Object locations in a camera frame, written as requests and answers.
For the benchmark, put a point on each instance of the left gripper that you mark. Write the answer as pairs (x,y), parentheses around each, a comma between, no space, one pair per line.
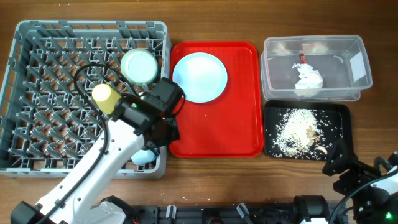
(173,132)

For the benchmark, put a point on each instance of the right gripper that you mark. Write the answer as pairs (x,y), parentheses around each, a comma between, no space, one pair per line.
(358,178)

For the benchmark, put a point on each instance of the light green saucer bowl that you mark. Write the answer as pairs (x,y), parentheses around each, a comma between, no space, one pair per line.
(143,157)

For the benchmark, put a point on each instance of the yellow plastic cup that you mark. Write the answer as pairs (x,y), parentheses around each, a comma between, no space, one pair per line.
(105,97)

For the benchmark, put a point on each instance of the light blue plate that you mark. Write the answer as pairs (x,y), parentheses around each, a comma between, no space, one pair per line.
(202,76)

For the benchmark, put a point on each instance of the rice food waste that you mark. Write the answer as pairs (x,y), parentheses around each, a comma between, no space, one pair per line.
(298,136)

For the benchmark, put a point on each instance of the white napkin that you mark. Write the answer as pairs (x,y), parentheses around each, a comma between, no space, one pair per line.
(310,83)

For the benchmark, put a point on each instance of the red snack wrapper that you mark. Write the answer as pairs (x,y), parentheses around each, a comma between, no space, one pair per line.
(303,60)

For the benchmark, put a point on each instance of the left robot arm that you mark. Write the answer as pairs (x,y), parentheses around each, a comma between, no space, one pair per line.
(72,199)

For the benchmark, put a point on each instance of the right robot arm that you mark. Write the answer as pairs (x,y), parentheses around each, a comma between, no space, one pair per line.
(372,190)

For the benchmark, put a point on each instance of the grey dishwasher rack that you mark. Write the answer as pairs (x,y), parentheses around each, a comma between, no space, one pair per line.
(46,126)

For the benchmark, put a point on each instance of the red plastic tray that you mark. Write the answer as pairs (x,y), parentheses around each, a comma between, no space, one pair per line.
(230,125)

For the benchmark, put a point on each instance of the black tray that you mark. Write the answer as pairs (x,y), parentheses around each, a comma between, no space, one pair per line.
(333,119)

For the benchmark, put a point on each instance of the clear plastic bin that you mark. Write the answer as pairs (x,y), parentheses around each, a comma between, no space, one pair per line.
(341,60)

